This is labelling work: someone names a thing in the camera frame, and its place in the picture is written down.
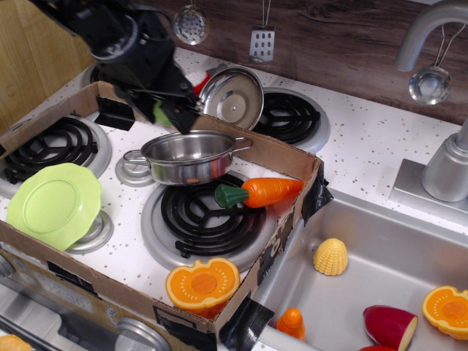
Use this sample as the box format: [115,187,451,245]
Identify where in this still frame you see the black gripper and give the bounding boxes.
[97,12,202,135]

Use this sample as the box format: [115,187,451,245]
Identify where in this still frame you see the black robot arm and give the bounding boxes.
[34,1,200,135]

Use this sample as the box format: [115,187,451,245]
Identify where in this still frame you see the stainless steel pot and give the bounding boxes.
[124,130,253,186]

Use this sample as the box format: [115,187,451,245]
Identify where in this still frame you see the steel pot lid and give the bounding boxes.
[200,67,264,130]

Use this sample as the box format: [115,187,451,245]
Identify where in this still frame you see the red white toy mushroom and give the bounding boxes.
[185,70,211,96]

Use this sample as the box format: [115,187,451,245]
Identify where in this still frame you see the hanging steel skimmer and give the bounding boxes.
[173,1,209,45]

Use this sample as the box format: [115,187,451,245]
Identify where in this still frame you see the black back left burner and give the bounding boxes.
[80,64,110,87]

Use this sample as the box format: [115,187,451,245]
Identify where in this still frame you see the hanging steel slotted spatula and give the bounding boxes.
[249,1,276,64]

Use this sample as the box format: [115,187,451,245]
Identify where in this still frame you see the black back right burner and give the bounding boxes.
[254,88,331,154]

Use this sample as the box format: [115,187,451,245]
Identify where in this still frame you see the orange toy carrot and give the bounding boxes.
[215,178,306,208]

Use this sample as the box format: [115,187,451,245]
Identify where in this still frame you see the black front right burner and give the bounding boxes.
[140,172,277,272]

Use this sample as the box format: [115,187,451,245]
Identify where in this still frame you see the light green plastic plate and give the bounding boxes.
[6,163,102,251]

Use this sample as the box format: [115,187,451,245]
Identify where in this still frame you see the orange pumpkin half in fence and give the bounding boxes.
[165,257,241,320]

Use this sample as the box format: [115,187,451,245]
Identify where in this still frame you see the yellow toy corn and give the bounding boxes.
[313,238,348,276]

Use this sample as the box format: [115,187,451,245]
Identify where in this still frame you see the brown cardboard fence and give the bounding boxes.
[0,80,334,351]

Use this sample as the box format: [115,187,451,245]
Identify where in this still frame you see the silver stove knob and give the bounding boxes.
[114,317,172,351]

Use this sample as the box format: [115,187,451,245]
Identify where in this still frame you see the hanging steel ladle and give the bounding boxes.
[408,24,467,106]

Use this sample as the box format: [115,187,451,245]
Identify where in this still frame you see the silver sink basin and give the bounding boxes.
[254,191,467,350]

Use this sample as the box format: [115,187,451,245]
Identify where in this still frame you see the silver faucet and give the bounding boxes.
[390,1,467,225]

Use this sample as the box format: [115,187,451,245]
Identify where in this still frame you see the yellow toy at bottom left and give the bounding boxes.
[0,334,32,351]

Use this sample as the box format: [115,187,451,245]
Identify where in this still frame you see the red toy apple slice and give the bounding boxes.
[363,305,418,350]

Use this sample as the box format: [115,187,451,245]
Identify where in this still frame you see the red toy at bottom edge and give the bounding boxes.
[359,344,396,351]

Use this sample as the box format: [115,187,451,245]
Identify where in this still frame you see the orange pumpkin half in sink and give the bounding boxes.
[422,285,467,341]

